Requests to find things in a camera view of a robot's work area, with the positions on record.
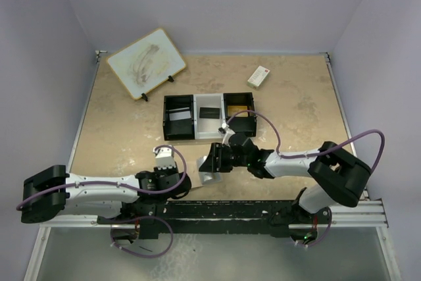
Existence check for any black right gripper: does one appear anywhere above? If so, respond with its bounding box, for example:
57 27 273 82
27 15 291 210
199 142 249 172

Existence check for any beige card holder wallet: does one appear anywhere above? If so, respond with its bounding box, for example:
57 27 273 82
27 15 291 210
187 156 222 190

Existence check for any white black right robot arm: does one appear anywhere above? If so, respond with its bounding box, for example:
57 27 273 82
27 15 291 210
197 133 372 222

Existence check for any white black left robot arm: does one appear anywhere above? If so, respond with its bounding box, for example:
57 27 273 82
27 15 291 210
17 165 191 224

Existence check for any black card in middle bin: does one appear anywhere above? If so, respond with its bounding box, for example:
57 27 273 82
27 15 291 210
199 107 220 119

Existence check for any white card in left bin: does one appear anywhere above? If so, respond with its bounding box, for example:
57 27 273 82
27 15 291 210
169 109 191 121

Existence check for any gold card in right bin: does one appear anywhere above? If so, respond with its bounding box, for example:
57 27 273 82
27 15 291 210
227 105 249 117

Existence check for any black right bin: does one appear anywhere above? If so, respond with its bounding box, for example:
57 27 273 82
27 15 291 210
224 92 257 137

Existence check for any black bin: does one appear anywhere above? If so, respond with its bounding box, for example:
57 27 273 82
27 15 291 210
224 92 257 137
162 95 195 141

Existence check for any white middle bin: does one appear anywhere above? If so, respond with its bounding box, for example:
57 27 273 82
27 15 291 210
193 93 226 140

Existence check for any black left bin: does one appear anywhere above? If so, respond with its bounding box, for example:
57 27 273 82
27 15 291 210
162 95 195 141

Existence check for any black board stand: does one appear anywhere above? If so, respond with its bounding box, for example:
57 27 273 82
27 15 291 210
141 76 174 102

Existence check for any small white red box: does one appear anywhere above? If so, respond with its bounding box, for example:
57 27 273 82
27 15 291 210
247 66 270 89

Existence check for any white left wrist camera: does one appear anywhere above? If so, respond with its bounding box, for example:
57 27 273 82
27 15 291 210
153 146 177 170

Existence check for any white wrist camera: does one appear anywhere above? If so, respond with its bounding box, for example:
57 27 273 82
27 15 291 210
218 122 235 145
153 146 177 170

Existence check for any aluminium table frame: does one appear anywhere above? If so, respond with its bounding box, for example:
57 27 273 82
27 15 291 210
22 51 402 281

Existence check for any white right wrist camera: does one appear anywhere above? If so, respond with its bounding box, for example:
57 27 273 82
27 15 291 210
218 122 235 145

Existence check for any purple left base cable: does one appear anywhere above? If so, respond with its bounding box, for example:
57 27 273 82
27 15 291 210
110 213 176 258

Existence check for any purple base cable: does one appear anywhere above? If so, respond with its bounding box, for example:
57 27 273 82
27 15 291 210
110 213 176 258
294 207 335 249

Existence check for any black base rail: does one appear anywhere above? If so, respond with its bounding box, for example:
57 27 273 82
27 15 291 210
97 200 332 240

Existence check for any white board with wooden frame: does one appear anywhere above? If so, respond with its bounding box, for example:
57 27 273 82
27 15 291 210
106 28 187 100

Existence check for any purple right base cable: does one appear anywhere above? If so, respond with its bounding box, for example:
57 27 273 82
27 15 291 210
294 207 335 249

